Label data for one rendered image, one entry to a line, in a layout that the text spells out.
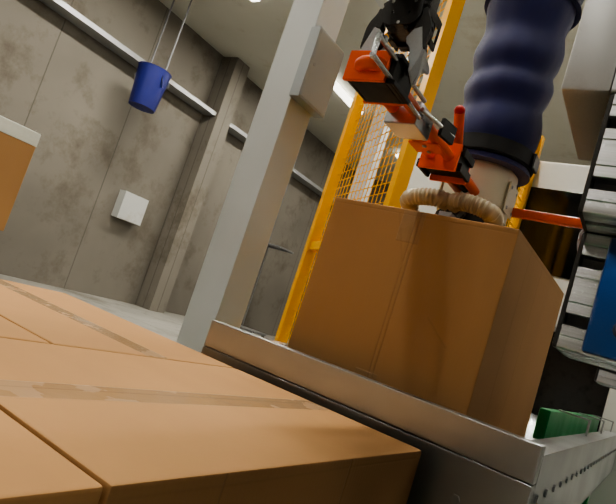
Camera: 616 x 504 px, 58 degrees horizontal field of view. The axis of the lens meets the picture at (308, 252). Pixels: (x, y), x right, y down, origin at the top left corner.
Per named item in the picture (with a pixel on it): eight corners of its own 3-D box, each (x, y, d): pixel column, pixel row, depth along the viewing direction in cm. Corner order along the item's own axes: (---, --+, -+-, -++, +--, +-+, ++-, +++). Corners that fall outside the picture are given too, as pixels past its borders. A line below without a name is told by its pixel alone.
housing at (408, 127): (395, 138, 104) (402, 116, 104) (429, 141, 100) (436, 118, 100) (381, 121, 98) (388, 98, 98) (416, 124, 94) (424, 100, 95)
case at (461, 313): (388, 387, 167) (427, 261, 171) (524, 439, 145) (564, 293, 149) (278, 371, 118) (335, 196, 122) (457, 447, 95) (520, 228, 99)
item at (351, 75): (363, 104, 94) (372, 77, 94) (403, 106, 90) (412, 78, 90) (341, 78, 87) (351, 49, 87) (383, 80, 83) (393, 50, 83)
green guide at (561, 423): (589, 431, 281) (594, 414, 282) (612, 439, 275) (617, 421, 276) (531, 437, 150) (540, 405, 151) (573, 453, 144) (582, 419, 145)
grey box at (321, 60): (313, 118, 234) (335, 53, 237) (324, 119, 231) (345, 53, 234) (288, 95, 218) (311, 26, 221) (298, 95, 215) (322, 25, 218)
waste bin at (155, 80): (145, 116, 716) (160, 77, 721) (168, 118, 692) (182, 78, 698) (117, 98, 676) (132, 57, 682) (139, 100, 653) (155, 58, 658)
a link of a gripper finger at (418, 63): (439, 94, 88) (433, 45, 91) (427, 75, 83) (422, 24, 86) (420, 100, 90) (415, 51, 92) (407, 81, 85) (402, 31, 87)
